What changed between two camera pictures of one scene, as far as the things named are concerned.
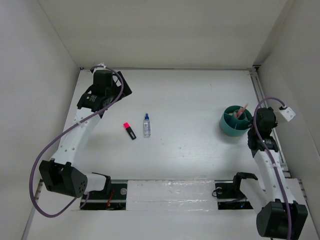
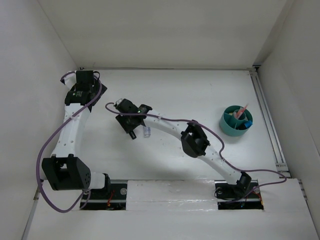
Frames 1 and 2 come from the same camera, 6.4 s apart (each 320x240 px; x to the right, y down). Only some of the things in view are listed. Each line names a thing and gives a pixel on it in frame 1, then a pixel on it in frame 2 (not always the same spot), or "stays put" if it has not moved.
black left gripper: [126, 91] to [95, 87]
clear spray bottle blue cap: [147, 126] stays put
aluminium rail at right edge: [262, 99] stays put
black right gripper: [275, 123] to [121, 118]
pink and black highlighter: [129, 130] stays put
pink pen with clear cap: [241, 111] stays put
